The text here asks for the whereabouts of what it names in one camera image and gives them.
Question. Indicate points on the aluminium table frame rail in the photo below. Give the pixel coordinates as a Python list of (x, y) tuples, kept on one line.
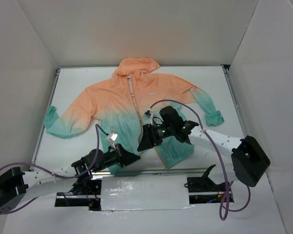
[(57, 153)]

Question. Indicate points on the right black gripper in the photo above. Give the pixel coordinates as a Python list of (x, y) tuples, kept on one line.
[(152, 134)]

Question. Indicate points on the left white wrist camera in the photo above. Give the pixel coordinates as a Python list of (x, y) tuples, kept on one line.
[(111, 137)]

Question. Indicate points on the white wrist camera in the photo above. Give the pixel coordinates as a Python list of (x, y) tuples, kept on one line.
[(148, 114), (111, 137)]

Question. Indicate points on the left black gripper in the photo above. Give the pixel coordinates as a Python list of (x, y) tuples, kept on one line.
[(120, 155)]

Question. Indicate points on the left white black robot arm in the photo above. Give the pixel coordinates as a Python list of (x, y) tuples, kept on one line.
[(17, 186)]

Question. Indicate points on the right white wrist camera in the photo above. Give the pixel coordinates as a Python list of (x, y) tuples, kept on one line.
[(148, 114)]

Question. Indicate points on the white foil covered panel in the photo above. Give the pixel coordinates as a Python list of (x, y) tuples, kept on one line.
[(156, 192)]

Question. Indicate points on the orange and teal hooded jacket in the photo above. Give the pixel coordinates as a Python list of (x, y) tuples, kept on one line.
[(120, 103)]

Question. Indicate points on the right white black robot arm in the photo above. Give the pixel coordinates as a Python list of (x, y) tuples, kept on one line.
[(248, 158)]

